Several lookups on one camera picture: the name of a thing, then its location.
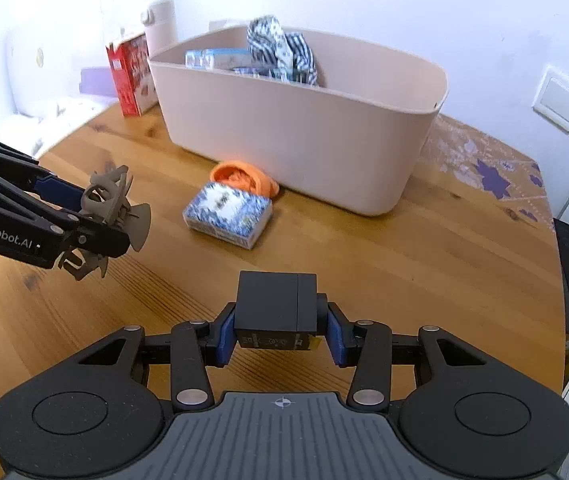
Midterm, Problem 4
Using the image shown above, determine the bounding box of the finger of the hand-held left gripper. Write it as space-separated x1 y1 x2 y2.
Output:
0 127 86 209
0 162 131 257

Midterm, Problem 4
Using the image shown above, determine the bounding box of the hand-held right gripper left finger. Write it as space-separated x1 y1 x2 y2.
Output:
77 302 239 408

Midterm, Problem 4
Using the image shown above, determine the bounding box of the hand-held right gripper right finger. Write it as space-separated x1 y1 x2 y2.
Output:
317 294 491 408

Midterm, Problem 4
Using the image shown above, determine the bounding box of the grey brown hair claw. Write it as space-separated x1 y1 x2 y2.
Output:
54 164 152 282

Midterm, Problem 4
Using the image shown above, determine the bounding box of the small black box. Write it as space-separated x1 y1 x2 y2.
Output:
233 270 319 352

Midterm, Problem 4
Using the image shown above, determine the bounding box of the pink plastic storage bin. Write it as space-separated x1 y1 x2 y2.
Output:
147 25 450 217

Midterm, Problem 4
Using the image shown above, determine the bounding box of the wooden desk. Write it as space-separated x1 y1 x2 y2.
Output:
0 95 567 441

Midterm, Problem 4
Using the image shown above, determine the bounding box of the blue white tissue pack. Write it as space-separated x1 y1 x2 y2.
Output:
182 181 274 251

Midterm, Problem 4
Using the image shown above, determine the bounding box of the red carton box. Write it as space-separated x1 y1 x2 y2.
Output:
106 32 161 119

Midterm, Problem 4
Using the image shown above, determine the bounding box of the lavender headboard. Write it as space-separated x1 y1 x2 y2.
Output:
4 0 168 116

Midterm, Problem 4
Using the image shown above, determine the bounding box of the white thermos bottle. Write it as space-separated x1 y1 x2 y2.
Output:
143 0 181 59

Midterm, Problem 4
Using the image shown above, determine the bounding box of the floral table mat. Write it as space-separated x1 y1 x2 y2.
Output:
414 114 546 227

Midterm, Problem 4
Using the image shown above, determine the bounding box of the blue white checked cloth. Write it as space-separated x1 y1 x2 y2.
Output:
246 15 295 81

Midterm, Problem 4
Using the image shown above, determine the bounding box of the white wall switch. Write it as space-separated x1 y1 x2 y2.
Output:
533 65 569 134

